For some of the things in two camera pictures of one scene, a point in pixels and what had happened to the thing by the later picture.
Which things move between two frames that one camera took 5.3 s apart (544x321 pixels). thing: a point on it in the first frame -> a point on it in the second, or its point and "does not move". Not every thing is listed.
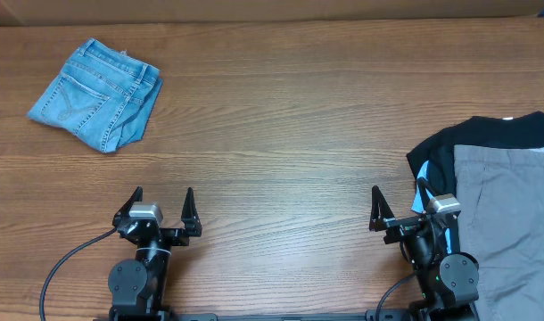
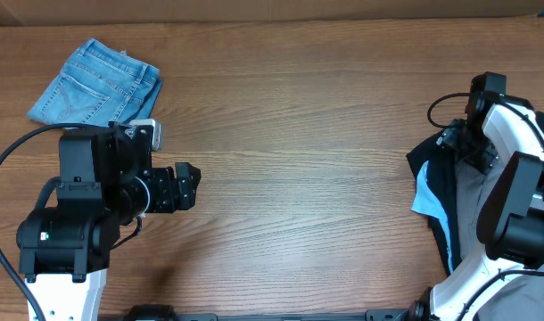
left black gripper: [180, 237] -> [168, 202]
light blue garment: [420, 200] does not move
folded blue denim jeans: [104, 96] does not move
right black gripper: [406, 224] -> [484, 157]
